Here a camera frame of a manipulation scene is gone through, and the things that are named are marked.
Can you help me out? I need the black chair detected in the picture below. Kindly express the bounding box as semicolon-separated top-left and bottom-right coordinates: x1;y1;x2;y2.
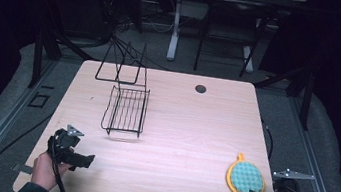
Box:
192;0;273;82

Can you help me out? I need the black metal frame stand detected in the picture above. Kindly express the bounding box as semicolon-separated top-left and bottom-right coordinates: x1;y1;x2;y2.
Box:
249;51;320;132
22;0;105;98

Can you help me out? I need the black floor cable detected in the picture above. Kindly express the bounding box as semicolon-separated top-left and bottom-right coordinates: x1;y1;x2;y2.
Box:
0;104;56;192

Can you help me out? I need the grey flat strip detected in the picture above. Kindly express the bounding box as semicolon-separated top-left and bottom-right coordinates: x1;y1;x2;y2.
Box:
10;162;35;176

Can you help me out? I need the black wire rack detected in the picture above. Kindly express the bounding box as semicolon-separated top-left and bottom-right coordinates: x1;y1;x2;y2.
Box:
87;36;159;141

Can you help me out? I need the white desk with white legs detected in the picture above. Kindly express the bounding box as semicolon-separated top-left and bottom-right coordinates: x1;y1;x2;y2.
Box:
147;0;308;79

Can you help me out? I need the black cable beside table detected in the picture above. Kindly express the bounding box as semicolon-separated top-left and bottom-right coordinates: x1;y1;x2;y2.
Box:
255;118;278;162

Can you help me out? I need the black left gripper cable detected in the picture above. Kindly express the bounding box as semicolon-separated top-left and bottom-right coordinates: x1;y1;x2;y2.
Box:
43;136;78;192

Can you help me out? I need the yellow and teal sponge scrubber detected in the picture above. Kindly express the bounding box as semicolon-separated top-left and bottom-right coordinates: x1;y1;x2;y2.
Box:
224;151;271;192

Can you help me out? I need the person's left hand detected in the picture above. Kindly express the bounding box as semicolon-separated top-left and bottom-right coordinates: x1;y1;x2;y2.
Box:
28;150;74;192

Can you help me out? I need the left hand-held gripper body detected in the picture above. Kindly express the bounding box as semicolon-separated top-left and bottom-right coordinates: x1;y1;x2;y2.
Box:
44;122;87;167

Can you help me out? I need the bundle of black cables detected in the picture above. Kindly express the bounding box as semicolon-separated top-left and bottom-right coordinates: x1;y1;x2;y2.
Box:
86;0;180;72

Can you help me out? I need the dark round table grommet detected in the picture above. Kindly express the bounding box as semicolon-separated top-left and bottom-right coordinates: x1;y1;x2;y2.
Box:
193;83;208;95

